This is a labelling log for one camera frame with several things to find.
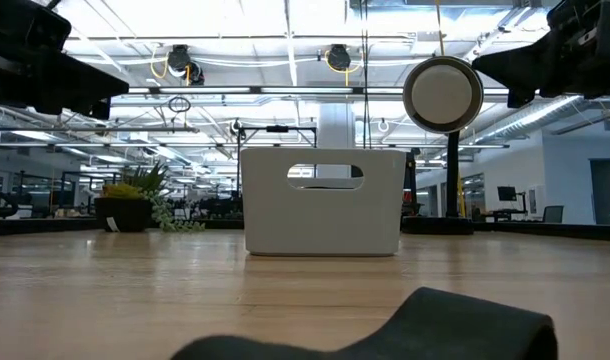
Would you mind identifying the yellow hanging cord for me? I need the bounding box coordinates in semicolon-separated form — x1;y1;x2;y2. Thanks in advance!
434;0;445;57

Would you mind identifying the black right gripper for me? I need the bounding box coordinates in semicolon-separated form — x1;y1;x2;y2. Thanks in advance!
472;29;610;109

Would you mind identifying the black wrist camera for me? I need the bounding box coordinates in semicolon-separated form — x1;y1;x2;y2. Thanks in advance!
0;0;72;56
545;0;610;32

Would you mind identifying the black ceiling cable reel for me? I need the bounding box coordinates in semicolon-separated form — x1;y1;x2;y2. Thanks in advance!
165;43;206;86
324;43;362;75

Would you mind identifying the grey office chair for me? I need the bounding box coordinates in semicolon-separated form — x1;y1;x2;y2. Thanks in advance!
542;204;565;224

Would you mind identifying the light grey plastic bin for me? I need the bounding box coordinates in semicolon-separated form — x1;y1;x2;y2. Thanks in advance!
239;146;408;258

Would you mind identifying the potted succulent plant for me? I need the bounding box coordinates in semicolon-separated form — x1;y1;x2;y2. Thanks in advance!
93;160;207;234

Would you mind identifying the black desk lamp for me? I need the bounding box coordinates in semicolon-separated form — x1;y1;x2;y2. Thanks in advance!
399;54;485;237

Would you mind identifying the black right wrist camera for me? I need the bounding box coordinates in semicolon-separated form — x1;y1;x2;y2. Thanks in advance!
545;0;610;32

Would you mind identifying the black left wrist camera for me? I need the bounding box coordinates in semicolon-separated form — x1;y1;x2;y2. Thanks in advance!
0;0;72;56

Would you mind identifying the black aluminium table frame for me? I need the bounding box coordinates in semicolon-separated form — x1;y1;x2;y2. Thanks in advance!
0;217;610;242

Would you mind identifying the black distant station frame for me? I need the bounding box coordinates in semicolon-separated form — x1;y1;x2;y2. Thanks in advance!
236;124;319;150

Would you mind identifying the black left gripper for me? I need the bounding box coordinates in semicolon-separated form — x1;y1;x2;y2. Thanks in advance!
0;35;130;120

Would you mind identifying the black hanging cable loop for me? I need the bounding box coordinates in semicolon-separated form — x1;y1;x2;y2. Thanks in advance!
167;95;192;114

